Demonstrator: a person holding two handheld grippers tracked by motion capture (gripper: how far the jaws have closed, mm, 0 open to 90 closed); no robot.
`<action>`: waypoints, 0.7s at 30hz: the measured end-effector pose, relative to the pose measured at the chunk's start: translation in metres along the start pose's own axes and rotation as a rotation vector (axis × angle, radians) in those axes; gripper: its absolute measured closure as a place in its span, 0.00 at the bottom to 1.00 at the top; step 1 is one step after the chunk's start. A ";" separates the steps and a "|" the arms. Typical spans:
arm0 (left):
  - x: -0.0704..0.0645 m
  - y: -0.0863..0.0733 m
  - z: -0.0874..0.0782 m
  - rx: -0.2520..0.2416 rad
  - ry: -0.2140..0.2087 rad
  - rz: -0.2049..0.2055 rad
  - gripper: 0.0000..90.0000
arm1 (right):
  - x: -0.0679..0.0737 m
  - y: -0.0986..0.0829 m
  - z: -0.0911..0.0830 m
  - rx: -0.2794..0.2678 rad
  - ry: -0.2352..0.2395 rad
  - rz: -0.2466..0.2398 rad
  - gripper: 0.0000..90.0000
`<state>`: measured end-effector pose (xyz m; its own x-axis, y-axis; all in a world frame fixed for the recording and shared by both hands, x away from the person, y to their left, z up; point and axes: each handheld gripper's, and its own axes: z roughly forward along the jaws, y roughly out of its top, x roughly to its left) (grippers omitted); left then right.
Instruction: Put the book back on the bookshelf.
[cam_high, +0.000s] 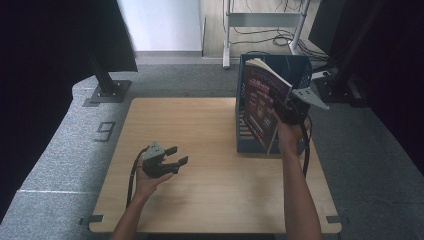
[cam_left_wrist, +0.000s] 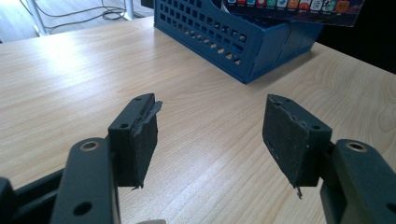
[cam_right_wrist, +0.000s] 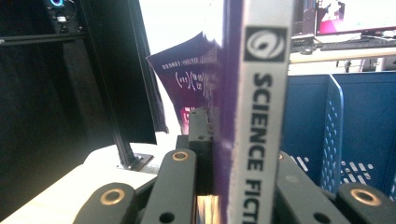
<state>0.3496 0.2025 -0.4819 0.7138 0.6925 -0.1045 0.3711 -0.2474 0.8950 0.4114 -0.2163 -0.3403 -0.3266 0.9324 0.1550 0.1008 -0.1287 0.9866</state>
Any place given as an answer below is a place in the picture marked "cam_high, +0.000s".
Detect blue plastic file rack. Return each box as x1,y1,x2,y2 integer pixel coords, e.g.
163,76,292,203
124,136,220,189
235,53,314,155

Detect dark curtain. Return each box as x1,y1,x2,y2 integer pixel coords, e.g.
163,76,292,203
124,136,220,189
308,0,424,174
0,0,138,223

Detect purple magazine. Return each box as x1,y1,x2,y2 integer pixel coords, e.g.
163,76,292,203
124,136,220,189
241,57,294,156

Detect person's left hand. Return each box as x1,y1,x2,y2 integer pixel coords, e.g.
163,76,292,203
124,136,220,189
133,156,174,201

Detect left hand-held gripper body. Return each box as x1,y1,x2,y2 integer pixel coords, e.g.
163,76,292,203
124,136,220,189
142,141,174,178

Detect person's right hand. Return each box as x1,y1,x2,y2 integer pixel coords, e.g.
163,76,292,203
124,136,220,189
273,111,306,156

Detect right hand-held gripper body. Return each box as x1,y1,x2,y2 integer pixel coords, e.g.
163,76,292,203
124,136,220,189
274,87,330,126

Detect black post with base plate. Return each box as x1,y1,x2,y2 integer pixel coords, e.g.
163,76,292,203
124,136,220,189
87,54,133,104

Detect white metal stand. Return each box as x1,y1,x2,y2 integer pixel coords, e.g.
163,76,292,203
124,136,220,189
222,0,313,70

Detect black floor cables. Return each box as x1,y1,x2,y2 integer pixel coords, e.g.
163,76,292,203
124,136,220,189
229,0,329,63

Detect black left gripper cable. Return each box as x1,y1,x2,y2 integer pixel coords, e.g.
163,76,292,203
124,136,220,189
125,146,149,209

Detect black post with dark base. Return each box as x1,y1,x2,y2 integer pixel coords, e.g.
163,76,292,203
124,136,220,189
314,0,388,108

